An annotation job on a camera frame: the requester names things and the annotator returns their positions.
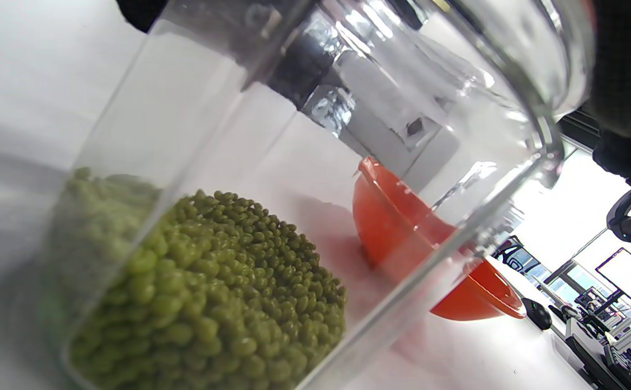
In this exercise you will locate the large green mung beans heap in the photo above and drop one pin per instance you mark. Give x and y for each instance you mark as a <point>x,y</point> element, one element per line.
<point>212,309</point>

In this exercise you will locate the clear glass jar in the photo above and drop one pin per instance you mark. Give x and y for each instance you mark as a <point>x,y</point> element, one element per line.
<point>185,108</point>

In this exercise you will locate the orange plastic bowl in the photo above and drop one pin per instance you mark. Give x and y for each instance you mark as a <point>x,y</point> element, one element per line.
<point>396,238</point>

